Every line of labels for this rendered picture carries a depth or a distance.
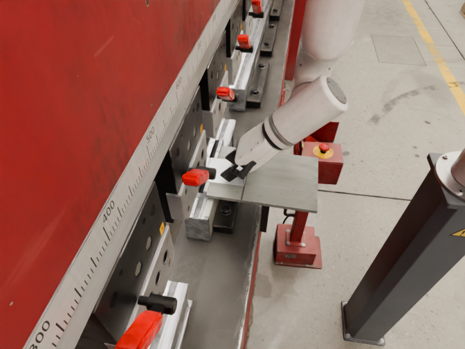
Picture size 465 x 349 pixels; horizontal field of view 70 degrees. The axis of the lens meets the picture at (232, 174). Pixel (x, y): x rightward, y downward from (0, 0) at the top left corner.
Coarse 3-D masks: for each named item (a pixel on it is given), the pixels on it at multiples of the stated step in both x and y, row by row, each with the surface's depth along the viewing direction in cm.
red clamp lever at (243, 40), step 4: (240, 36) 68; (244, 36) 68; (240, 40) 68; (244, 40) 68; (248, 40) 69; (240, 44) 70; (244, 44) 70; (248, 44) 71; (236, 48) 77; (240, 48) 76; (244, 48) 75; (248, 48) 74; (252, 48) 76; (244, 52) 77; (248, 52) 76; (252, 52) 76
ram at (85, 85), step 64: (0, 0) 15; (64, 0) 19; (128, 0) 26; (192, 0) 42; (0, 64) 15; (64, 64) 20; (128, 64) 28; (0, 128) 16; (64, 128) 21; (128, 128) 29; (0, 192) 16; (64, 192) 21; (0, 256) 17; (64, 256) 22; (0, 320) 18
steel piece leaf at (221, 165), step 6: (210, 162) 87; (216, 162) 87; (222, 162) 87; (228, 162) 87; (216, 168) 86; (222, 168) 86; (240, 168) 86; (216, 174) 84; (210, 180) 83; (216, 180) 83; (222, 180) 83; (234, 180) 83; (240, 180) 83
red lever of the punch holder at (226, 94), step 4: (220, 88) 55; (224, 88) 55; (228, 88) 55; (220, 92) 55; (224, 92) 54; (228, 92) 55; (232, 92) 58; (220, 96) 55; (224, 96) 55; (228, 96) 56; (232, 96) 58; (236, 96) 62; (224, 100) 63; (228, 100) 63; (232, 100) 62; (236, 100) 62
